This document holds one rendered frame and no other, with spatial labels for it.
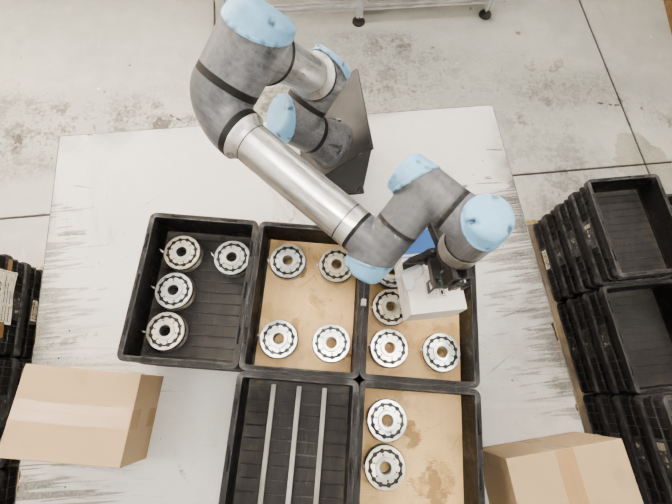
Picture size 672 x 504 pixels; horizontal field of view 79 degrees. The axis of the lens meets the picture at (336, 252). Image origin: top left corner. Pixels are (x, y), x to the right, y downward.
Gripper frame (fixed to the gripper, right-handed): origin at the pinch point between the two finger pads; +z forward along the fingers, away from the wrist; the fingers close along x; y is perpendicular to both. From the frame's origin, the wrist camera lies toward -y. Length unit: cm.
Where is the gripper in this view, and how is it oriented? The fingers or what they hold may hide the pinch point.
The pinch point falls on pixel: (427, 269)
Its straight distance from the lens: 94.0
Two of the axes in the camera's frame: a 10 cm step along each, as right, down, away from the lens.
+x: 9.9, -0.9, 0.7
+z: -0.4, 3.1, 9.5
